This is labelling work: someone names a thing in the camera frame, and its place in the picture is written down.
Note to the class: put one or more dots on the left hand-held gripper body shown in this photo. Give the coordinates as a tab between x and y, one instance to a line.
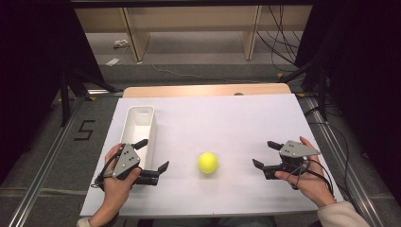
126	159

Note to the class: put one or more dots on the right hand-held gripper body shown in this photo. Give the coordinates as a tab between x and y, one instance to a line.
294	149

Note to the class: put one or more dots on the white plastic bin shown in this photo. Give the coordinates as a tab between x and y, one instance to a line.
138	126

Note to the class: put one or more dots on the yellow ball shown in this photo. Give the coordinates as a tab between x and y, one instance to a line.
207	163

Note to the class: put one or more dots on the person's left hand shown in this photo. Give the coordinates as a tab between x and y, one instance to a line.
115	192

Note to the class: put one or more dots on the person's right hand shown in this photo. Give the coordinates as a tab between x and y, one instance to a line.
310	184

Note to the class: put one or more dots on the white board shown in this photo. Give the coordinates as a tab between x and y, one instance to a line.
220	126

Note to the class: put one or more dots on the black metal stand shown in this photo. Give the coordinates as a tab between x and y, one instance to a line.
321	91
65	97

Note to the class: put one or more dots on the light wooden table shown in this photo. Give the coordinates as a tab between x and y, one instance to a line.
195	90

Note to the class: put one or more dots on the white paper piece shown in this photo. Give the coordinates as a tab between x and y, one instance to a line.
113	61

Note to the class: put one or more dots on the black curtain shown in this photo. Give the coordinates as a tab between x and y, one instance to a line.
369	78
28	63

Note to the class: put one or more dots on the small white device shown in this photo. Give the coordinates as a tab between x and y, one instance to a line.
121	43

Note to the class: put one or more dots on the light wooden desk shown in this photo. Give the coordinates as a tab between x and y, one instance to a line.
189	19

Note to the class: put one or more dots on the aluminium floor rail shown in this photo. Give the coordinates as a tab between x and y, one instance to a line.
41	176
343	164

